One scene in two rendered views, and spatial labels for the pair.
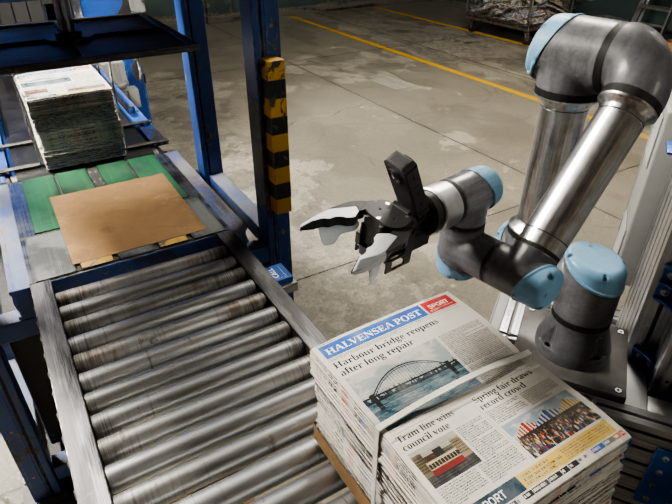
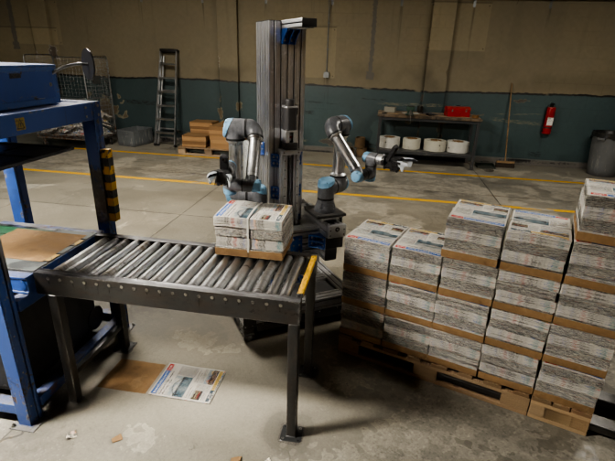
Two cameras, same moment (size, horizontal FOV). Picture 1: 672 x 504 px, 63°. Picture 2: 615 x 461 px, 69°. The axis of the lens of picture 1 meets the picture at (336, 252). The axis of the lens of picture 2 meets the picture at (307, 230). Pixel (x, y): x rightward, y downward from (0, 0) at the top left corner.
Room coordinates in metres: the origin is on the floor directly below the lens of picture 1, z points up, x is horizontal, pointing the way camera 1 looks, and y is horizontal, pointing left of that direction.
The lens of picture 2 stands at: (-1.15, 1.42, 1.83)
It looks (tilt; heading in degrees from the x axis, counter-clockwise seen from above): 21 degrees down; 310
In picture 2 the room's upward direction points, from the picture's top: 2 degrees clockwise
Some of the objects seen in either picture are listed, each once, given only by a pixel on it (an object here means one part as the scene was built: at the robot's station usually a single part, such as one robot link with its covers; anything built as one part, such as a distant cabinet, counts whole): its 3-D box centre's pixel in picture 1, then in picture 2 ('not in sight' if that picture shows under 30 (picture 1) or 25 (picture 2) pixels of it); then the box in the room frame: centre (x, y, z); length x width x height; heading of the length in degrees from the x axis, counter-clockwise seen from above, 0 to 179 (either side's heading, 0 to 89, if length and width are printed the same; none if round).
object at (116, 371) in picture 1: (186, 347); (138, 262); (0.93, 0.34, 0.77); 0.47 x 0.05 x 0.05; 121
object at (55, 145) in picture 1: (70, 114); not in sight; (2.07, 1.02, 0.93); 0.38 x 0.30 x 0.26; 31
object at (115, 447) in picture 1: (217, 405); (172, 264); (0.76, 0.24, 0.77); 0.47 x 0.05 x 0.05; 121
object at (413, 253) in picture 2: not in sight; (439, 307); (-0.25, -0.95, 0.42); 1.17 x 0.39 x 0.83; 12
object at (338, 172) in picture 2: not in sight; (339, 155); (0.68, -1.09, 1.19); 0.15 x 0.12 x 0.55; 91
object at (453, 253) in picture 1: (467, 249); (232, 185); (0.81, -0.23, 1.12); 0.11 x 0.08 x 0.11; 39
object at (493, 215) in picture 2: not in sight; (480, 211); (-0.39, -0.97, 1.06); 0.37 x 0.29 x 0.01; 103
